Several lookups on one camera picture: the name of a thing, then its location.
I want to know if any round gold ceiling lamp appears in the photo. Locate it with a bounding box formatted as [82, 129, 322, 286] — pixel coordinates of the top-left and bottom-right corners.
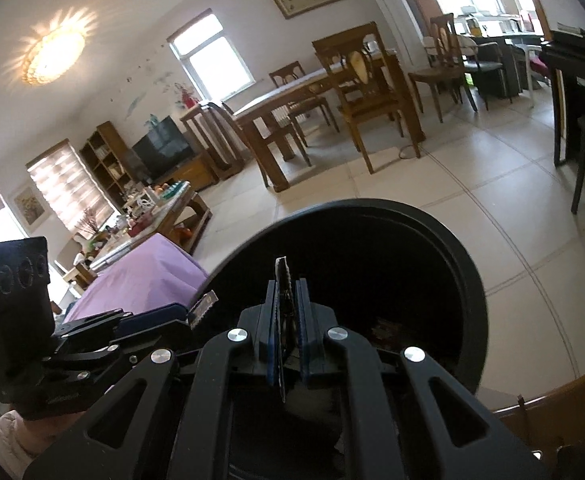
[21, 30, 86, 86]

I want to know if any silver wrapper piece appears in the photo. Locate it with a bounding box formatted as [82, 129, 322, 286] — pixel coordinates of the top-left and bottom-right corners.
[186, 290, 219, 331]

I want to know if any white openwork basket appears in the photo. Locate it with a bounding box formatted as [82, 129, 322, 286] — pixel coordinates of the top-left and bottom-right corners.
[135, 187, 160, 211]

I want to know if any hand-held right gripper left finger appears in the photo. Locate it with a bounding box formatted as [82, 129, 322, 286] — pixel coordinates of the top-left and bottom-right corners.
[22, 280, 278, 480]

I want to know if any thin dark card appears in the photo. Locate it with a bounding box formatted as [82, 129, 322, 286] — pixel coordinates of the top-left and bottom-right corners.
[275, 256, 298, 403]

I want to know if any black television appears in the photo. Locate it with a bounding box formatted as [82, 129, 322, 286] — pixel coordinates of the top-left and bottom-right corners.
[131, 115, 196, 181]

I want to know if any person's left forearm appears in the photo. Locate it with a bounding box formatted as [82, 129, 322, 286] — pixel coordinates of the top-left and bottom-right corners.
[0, 410, 88, 480]

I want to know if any small framed flower picture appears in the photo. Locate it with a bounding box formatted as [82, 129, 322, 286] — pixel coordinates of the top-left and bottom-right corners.
[10, 182, 50, 226]

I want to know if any wooden coffee table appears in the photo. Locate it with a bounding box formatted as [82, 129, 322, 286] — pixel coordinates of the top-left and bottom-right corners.
[90, 182, 213, 268]

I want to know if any tall wooden stand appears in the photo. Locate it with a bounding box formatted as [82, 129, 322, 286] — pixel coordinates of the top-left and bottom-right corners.
[180, 101, 246, 181]

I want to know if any wooden television stand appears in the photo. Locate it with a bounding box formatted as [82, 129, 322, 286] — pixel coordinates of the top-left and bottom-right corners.
[160, 152, 218, 193]

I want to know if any black trash bin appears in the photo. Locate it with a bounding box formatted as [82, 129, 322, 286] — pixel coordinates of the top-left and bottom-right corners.
[205, 199, 488, 411]

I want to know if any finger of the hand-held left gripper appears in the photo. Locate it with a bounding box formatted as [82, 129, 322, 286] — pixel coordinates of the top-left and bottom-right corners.
[52, 302, 190, 343]
[47, 320, 198, 363]

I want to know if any white framed window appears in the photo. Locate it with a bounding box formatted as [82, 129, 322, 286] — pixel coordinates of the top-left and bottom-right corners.
[166, 9, 256, 106]

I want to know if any purple tablecloth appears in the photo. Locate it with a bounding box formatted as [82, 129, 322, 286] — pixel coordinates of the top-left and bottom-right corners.
[62, 232, 210, 323]

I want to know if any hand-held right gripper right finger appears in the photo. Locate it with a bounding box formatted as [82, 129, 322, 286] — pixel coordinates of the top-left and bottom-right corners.
[295, 277, 556, 480]

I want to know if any white standing air conditioner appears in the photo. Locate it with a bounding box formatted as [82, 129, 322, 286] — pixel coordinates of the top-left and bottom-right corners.
[367, 0, 431, 68]

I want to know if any wooden bookshelf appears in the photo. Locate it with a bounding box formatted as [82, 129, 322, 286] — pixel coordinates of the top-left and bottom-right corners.
[78, 121, 138, 211]

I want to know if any striped window blind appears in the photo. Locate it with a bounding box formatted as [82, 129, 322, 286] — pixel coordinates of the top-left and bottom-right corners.
[26, 140, 116, 233]

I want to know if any wooden armchair frame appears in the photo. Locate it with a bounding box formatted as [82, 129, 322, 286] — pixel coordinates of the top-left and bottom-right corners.
[490, 360, 585, 466]

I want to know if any wooden dining table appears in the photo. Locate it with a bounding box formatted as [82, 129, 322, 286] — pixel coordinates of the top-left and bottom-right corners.
[232, 55, 426, 193]

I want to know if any black chair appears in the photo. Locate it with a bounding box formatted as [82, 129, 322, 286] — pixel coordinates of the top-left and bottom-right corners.
[465, 40, 528, 101]

